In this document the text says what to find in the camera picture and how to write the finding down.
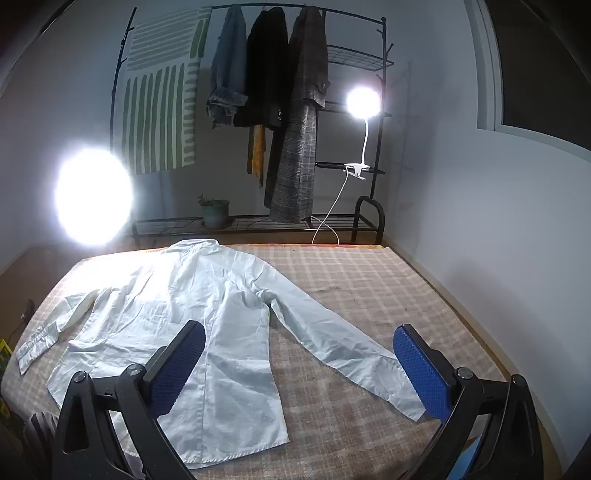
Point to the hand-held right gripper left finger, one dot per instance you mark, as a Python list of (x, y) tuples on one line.
[(178, 371)]

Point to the black metal clothes rack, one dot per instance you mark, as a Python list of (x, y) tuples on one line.
[(354, 226)]

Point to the black jacket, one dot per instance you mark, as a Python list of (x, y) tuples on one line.
[(268, 69)]

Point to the green striped white cloth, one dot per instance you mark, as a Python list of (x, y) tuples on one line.
[(157, 115)]

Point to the bright round lamp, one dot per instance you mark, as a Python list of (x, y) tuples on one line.
[(94, 196)]

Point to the plaid bed blanket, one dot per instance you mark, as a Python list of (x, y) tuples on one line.
[(360, 277)]

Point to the yellow scarf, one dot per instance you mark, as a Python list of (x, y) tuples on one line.
[(256, 152)]

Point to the small potted plant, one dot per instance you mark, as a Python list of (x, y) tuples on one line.
[(216, 213)]

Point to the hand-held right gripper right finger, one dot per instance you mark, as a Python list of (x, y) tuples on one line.
[(421, 374)]

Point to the white clip lamp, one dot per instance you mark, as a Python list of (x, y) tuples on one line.
[(364, 101)]

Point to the white long-sleeved shirt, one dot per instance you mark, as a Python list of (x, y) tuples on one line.
[(184, 295)]

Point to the dark window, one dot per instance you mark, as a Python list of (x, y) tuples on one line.
[(545, 69)]

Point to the dark plug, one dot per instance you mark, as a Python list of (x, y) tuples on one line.
[(29, 308)]

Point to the grey plaid coat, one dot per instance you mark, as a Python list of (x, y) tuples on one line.
[(300, 138)]

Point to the blue denim jacket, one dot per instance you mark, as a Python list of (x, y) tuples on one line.
[(228, 69)]

